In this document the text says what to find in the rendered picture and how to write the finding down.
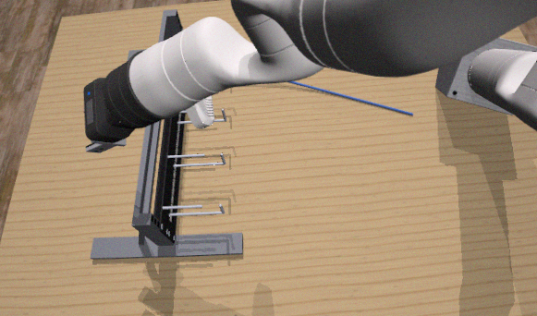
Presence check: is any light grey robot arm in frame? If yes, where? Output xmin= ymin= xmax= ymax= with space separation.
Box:
xmin=163 ymin=0 xmax=537 ymax=131

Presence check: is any black metal rack frame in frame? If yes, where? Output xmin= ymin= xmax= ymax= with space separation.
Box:
xmin=90 ymin=9 xmax=243 ymax=260

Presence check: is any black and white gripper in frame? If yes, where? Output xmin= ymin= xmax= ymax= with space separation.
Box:
xmin=83 ymin=39 xmax=214 ymax=153

